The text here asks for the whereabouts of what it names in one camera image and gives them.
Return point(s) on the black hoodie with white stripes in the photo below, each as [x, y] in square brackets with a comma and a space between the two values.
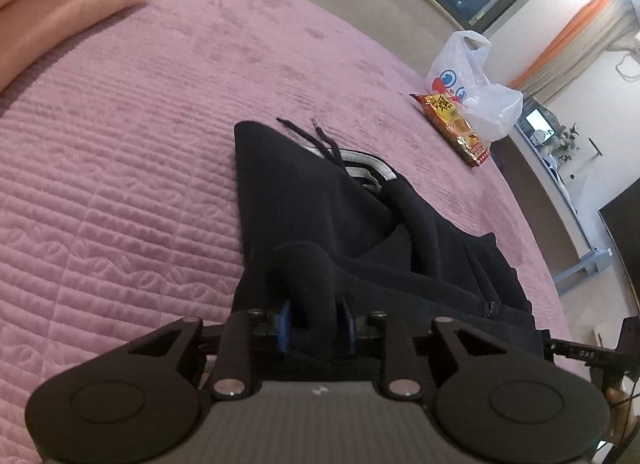
[360, 244]

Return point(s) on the yellow snack packet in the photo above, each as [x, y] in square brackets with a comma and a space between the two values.
[457, 126]

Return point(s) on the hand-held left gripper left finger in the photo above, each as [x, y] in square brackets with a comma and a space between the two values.
[285, 324]

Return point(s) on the grey wall desk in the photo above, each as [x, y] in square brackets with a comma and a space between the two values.
[560, 194]

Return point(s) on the beige and orange curtain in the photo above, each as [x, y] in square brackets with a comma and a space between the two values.
[575, 39]

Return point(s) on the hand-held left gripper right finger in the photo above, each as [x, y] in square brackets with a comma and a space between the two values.
[348, 325]

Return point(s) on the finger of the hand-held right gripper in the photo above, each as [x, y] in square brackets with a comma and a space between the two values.
[580, 348]

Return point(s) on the dark flat monitor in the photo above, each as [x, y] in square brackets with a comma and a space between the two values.
[622, 244]

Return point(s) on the folded pink blanket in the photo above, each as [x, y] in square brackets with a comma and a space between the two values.
[55, 4]

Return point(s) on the small flower decoration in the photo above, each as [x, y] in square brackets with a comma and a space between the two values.
[570, 141]

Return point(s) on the white plastic bag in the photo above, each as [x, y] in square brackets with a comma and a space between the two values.
[475, 89]

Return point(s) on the small framed screen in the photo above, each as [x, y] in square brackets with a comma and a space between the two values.
[539, 125]

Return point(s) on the purple quilted bedspread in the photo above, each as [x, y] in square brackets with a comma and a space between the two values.
[125, 169]

